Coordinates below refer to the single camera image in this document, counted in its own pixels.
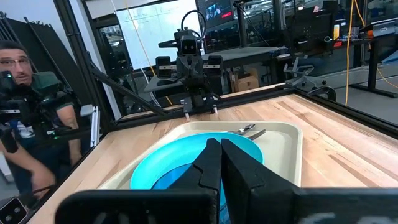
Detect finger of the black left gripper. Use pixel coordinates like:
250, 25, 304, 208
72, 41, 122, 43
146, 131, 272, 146
189, 55, 204, 88
176, 55, 190, 88

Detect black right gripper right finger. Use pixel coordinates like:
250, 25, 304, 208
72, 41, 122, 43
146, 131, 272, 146
220, 138, 299, 224

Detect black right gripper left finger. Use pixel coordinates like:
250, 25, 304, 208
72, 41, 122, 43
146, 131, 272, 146
169, 138, 223, 191

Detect teal plastic plate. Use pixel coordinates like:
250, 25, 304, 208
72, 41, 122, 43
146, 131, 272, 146
129, 132, 264, 190

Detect metal spoon orange handle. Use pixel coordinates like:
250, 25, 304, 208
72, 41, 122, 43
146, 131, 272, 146
228, 123, 256, 136

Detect beige plastic tray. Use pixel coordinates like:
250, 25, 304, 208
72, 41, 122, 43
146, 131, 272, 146
98, 120, 304, 190

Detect black computer mouse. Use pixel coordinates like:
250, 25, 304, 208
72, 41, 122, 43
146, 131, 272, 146
157, 78, 178, 87

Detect dark keyboard desk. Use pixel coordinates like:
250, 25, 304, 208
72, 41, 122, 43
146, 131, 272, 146
143, 76, 185, 93

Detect whiteboard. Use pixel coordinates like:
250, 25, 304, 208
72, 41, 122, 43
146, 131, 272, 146
115, 0, 203, 71

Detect grey desk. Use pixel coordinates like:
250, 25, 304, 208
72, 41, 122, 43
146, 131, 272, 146
143, 45, 280, 94

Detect cardboard box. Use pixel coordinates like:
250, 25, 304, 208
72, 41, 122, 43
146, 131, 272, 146
230, 72, 260, 93

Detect black folded panels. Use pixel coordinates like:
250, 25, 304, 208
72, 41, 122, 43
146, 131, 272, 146
0, 11, 94, 108

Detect person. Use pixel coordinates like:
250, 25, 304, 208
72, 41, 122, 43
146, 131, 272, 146
0, 39, 82, 203

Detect person's hand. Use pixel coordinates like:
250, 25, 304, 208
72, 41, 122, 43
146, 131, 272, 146
30, 169, 57, 200

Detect black standing desk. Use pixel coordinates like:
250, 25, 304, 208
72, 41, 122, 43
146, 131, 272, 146
357, 17, 398, 99

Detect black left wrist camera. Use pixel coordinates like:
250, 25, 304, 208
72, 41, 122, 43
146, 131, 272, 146
180, 34, 200, 57

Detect yellow cable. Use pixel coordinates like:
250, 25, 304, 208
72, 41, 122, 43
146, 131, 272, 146
344, 0, 398, 106
124, 0, 174, 106

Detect black left wrist camera cable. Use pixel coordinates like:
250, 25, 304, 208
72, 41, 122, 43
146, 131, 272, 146
180, 9, 208, 41

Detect wall screen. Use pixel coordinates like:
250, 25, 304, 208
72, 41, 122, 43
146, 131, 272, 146
195, 0, 234, 30

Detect black aluminium table frame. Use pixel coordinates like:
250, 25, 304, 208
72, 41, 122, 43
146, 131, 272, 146
52, 0, 398, 141

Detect silver frame bracket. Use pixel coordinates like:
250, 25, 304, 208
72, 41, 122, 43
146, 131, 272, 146
89, 105, 101, 147

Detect black frame clamp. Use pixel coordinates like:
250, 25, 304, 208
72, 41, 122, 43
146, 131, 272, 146
307, 86, 337, 102

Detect black table-level camera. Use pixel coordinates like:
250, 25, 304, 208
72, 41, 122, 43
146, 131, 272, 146
0, 197, 29, 224

